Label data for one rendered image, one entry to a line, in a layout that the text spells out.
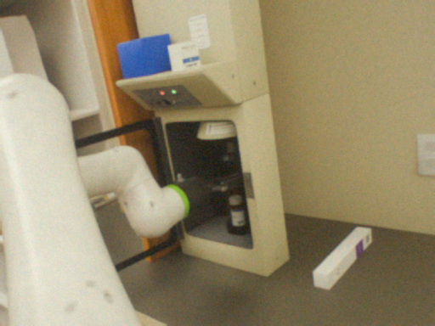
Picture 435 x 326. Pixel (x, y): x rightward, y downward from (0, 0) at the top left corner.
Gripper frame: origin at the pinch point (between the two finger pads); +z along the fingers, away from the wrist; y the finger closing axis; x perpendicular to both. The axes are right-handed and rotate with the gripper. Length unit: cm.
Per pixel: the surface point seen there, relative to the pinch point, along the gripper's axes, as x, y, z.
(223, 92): -24.4, -12.8, -17.0
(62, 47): -49, 125, 38
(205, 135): -12.7, 1.7, -8.6
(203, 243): 20.3, 8.3, -9.5
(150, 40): -39.0, 6.1, -17.9
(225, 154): -5.7, -0.2, -3.5
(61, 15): -63, 119, 38
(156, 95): -25.6, 8.2, -17.4
